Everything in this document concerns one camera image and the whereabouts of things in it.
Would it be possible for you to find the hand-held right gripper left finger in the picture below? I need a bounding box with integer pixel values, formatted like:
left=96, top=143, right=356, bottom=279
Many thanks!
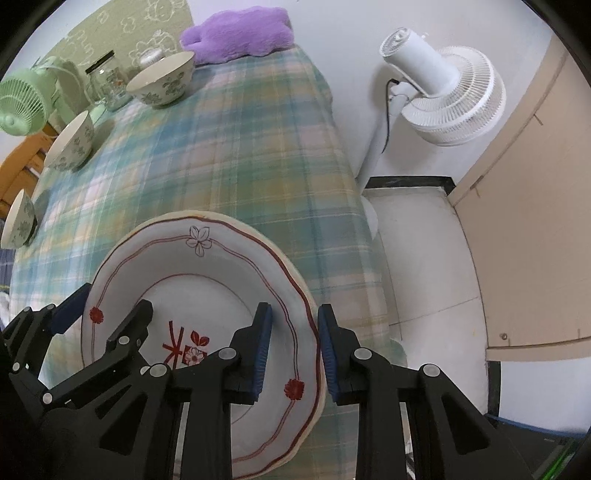
left=51, top=302, right=274, bottom=480

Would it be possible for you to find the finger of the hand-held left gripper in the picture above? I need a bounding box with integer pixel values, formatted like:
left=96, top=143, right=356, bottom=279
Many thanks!
left=55, top=299, right=154, bottom=398
left=2, top=283, right=93, bottom=374

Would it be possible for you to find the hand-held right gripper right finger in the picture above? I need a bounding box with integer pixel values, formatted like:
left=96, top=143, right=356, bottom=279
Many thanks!
left=318, top=304, right=527, bottom=480

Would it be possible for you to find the white plate with red pattern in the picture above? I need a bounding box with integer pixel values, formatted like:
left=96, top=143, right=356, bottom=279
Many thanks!
left=81, top=217, right=321, bottom=467

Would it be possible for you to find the grey floral ceramic bowl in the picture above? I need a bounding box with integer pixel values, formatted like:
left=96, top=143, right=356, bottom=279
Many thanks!
left=44, top=110, right=95, bottom=172
left=126, top=51, right=196, bottom=110
left=0, top=188, right=38, bottom=250

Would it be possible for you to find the plaid tablecloth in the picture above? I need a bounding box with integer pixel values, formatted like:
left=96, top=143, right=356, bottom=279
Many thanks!
left=9, top=44, right=407, bottom=480

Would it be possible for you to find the green desk fan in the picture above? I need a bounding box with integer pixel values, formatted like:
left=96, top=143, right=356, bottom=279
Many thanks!
left=0, top=56, right=107, bottom=137

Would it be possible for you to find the glass jar with dark lid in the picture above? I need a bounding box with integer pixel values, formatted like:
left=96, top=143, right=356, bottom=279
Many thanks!
left=84, top=50, right=130, bottom=112

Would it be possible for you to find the beige door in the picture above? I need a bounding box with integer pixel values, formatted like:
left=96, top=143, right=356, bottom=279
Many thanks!
left=448, top=32, right=591, bottom=361

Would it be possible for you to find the clear cotton swab container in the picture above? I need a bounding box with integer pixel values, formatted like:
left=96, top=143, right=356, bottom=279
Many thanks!
left=137, top=48, right=164, bottom=70

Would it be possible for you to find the green patterned board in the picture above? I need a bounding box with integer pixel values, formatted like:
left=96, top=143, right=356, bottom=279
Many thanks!
left=46, top=0, right=195, bottom=75

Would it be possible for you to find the white standing fan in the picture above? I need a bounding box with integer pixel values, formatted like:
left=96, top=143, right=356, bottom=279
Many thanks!
left=358, top=27, right=507, bottom=241

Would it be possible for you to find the purple plush cushion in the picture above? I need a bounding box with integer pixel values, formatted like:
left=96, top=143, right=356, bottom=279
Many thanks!
left=179, top=6, right=295, bottom=65

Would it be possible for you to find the black fan power cable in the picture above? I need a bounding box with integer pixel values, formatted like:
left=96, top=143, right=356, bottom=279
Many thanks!
left=381, top=78, right=400, bottom=153

